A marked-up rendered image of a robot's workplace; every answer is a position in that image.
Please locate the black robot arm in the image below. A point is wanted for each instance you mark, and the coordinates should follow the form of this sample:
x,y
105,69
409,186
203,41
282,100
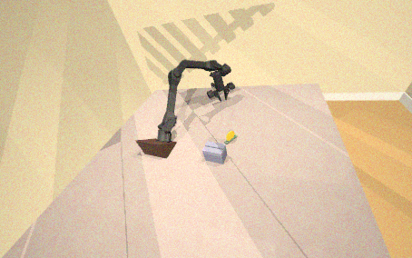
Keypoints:
x,y
174,77

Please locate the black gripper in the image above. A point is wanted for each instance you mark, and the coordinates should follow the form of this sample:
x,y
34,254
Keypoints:
x,y
220,87

